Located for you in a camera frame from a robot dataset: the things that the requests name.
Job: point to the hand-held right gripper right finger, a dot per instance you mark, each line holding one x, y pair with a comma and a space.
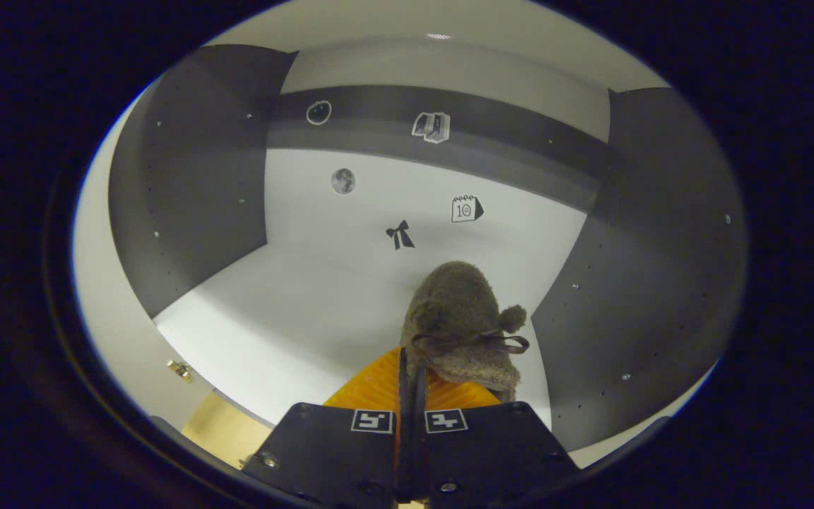
421, 396

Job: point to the white shoe cabinet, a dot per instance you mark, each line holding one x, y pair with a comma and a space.
308, 318

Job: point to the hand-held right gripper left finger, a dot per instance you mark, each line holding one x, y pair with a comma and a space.
403, 389

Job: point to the brown fuzzy shoe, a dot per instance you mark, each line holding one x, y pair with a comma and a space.
456, 304

